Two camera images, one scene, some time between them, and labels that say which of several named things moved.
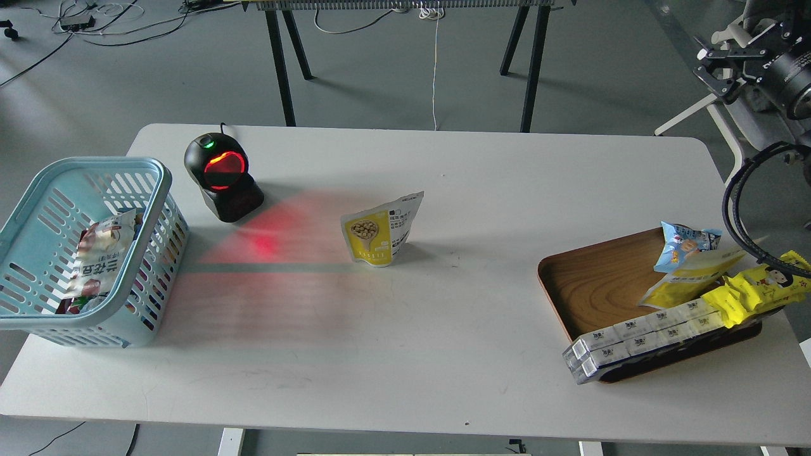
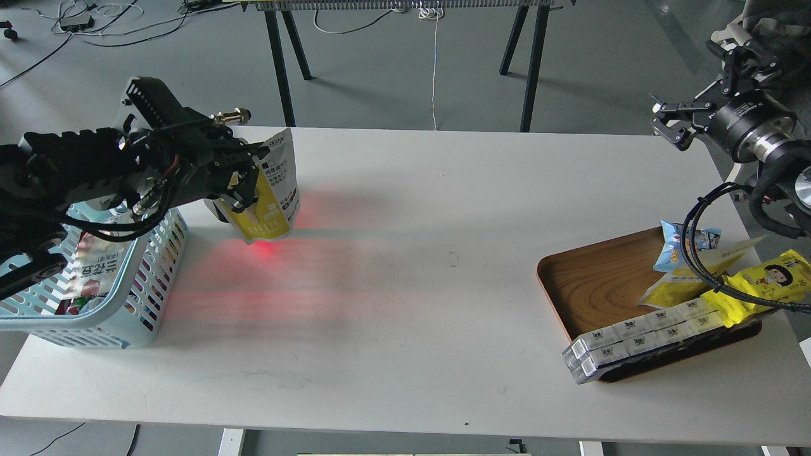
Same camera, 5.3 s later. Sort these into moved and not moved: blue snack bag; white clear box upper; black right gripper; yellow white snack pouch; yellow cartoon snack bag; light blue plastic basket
Moved: black right gripper; yellow white snack pouch
Not moved: light blue plastic basket; white clear box upper; yellow cartoon snack bag; blue snack bag
